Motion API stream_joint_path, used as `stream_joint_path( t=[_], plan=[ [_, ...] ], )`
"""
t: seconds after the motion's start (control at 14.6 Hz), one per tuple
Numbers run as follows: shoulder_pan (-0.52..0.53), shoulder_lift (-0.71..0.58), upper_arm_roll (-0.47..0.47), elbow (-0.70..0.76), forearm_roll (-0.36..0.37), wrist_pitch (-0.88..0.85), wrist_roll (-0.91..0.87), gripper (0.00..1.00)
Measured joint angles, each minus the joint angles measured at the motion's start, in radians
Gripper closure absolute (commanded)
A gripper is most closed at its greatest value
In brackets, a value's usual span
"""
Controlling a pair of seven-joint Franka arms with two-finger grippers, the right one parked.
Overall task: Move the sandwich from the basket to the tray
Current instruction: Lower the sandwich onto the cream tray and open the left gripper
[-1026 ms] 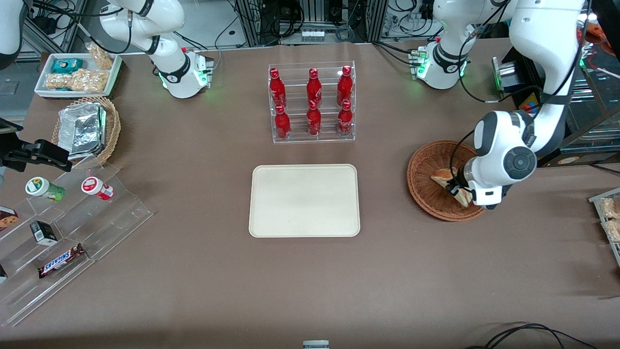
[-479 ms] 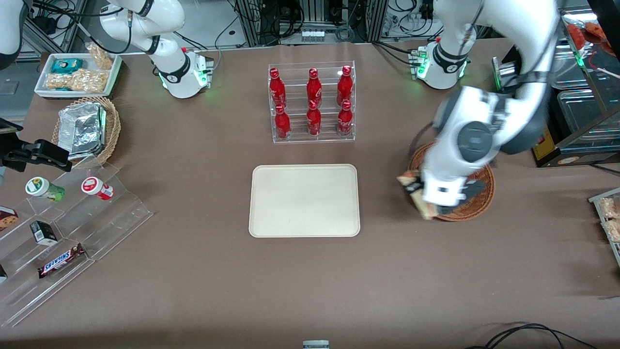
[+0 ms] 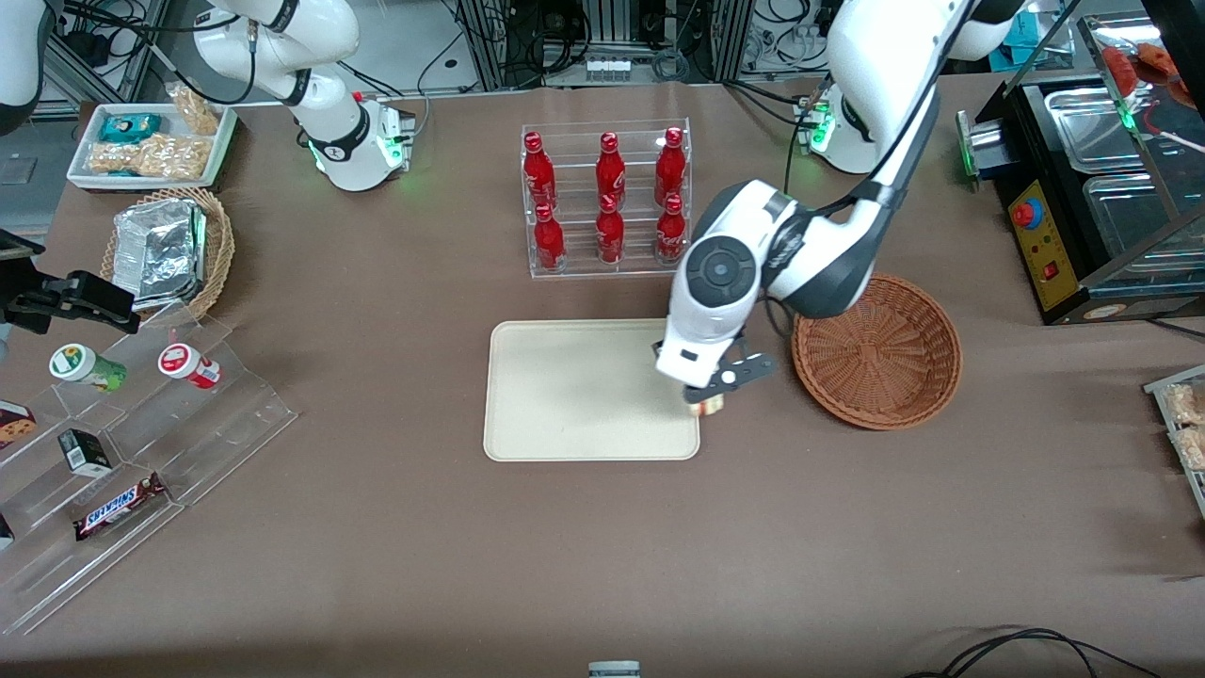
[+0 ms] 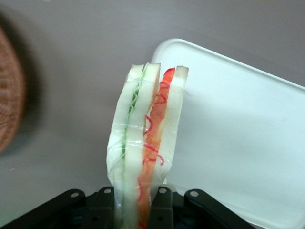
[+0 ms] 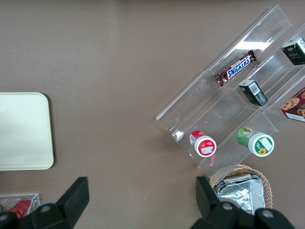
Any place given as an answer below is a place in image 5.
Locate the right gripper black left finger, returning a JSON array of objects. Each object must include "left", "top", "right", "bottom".
[{"left": 0, "top": 176, "right": 90, "bottom": 229}]

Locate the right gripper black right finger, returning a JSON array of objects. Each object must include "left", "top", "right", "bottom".
[{"left": 192, "top": 176, "right": 296, "bottom": 229}]

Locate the light tan wicker basket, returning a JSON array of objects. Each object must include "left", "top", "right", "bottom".
[{"left": 209, "top": 164, "right": 272, "bottom": 210}]

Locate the cream plastic serving tray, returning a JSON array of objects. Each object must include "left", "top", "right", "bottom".
[{"left": 0, "top": 92, "right": 54, "bottom": 171}]

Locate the aluminium foil food container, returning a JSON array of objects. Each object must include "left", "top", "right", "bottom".
[{"left": 213, "top": 173, "right": 266, "bottom": 216}]

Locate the clear acrylic bottle rack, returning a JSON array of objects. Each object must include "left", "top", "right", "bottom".
[{"left": 0, "top": 192, "right": 40, "bottom": 215}]

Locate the red Coca-Cola bottle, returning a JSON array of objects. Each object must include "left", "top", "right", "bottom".
[{"left": 9, "top": 198, "right": 31, "bottom": 219}]

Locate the red lidded snack cup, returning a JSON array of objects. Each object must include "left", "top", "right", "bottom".
[{"left": 189, "top": 130, "right": 217, "bottom": 158}]

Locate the green lidded snack cup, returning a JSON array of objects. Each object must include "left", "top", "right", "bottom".
[{"left": 236, "top": 126, "right": 275, "bottom": 157}]

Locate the clear acrylic stepped display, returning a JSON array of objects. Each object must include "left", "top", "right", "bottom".
[{"left": 156, "top": 5, "right": 305, "bottom": 177}]

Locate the small black barcode box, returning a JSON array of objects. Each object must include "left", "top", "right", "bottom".
[{"left": 238, "top": 80, "right": 268, "bottom": 107}]

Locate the red chocolate chip cookie box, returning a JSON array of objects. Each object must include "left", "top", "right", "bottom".
[{"left": 280, "top": 87, "right": 305, "bottom": 123}]

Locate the Snickers chocolate bar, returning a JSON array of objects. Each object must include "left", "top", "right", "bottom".
[{"left": 214, "top": 50, "right": 258, "bottom": 87}]

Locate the black box with gold print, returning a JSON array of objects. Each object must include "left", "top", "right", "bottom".
[{"left": 281, "top": 37, "right": 305, "bottom": 65}]

